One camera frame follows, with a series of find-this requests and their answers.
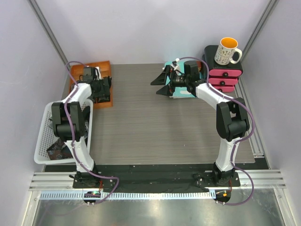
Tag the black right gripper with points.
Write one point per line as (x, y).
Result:
(168, 90)

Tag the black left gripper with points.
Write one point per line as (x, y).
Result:
(104, 78)

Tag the dark floral patterned tie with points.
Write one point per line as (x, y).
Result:
(102, 97)

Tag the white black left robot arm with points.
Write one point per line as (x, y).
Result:
(82, 91)

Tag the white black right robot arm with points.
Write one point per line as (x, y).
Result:
(232, 121)

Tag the teal booklet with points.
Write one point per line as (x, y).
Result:
(181, 92)

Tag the orange wooden compartment tray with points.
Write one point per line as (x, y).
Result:
(105, 71)

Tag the black tie in basket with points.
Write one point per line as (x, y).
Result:
(86, 116)

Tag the black pink drawer organizer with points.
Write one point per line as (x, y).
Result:
(222, 77)

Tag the white plastic basket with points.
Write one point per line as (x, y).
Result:
(44, 136)

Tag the red patterned tie in basket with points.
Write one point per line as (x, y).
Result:
(59, 150)

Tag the floral mug orange inside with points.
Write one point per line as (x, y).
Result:
(226, 49)

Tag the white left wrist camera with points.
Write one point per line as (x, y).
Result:
(98, 73)

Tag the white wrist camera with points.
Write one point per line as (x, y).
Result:
(98, 73)
(174, 65)

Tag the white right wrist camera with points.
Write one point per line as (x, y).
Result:
(174, 65)

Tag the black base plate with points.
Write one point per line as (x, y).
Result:
(159, 177)

